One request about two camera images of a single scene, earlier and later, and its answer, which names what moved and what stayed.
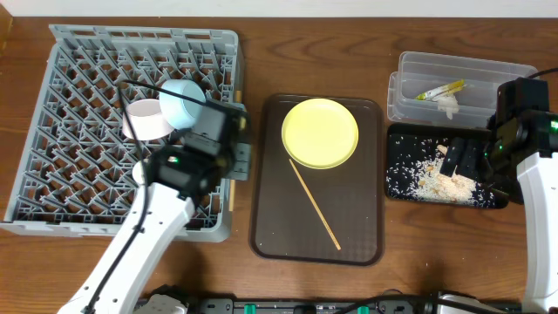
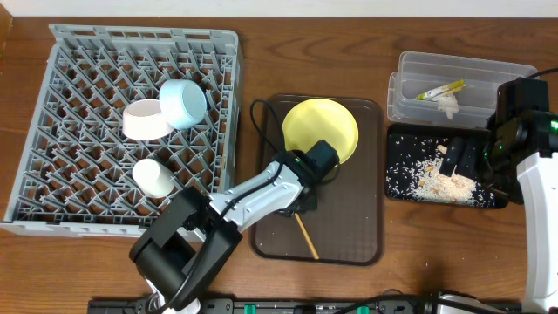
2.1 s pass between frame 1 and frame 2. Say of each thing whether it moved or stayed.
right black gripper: stayed
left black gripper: moved
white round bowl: stayed
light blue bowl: stayed
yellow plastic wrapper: stayed
